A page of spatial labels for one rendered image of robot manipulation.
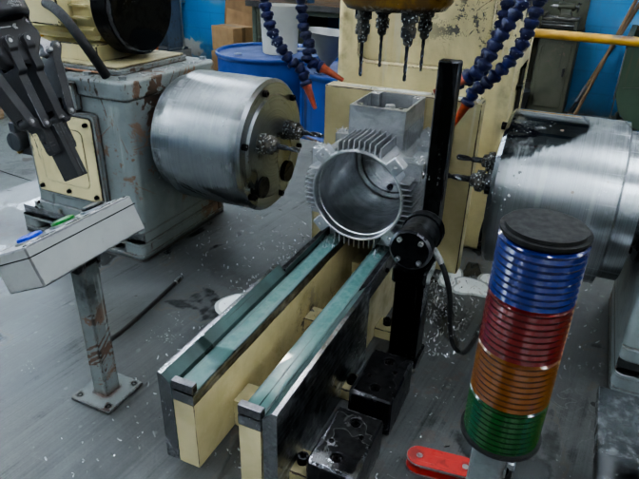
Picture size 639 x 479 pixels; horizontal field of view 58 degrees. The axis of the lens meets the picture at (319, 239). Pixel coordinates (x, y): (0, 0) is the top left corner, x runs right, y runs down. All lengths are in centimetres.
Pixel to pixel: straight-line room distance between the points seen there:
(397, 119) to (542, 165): 25
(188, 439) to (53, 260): 27
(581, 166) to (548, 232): 47
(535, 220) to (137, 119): 85
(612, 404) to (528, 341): 35
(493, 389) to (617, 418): 31
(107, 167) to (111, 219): 42
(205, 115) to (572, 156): 60
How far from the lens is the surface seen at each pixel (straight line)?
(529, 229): 40
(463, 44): 118
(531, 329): 42
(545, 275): 40
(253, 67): 299
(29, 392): 95
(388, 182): 113
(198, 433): 74
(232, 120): 101
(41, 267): 71
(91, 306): 80
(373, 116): 98
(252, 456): 71
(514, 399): 46
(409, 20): 94
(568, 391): 96
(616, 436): 73
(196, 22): 816
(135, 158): 114
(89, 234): 76
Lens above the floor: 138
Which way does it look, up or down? 27 degrees down
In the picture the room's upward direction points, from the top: 2 degrees clockwise
